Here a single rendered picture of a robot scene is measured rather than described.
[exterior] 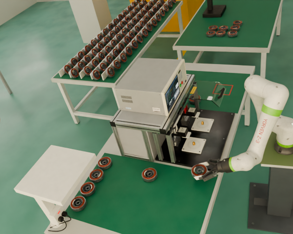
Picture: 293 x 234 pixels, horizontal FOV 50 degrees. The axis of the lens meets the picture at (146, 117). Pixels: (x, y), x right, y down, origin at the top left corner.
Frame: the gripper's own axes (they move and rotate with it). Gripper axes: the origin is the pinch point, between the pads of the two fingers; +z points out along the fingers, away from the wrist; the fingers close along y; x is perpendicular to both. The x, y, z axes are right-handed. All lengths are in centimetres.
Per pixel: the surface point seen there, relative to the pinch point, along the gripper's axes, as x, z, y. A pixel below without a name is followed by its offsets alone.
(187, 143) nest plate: 4.8, 17.6, 27.8
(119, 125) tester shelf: 53, 38, 7
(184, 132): 16.8, 10.6, 25.8
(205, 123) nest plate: 1, 11, 53
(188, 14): 16, 139, 377
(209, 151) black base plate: -5.0, 2.9, 24.2
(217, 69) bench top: 2, 22, 140
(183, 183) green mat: -1.4, 12.4, -7.1
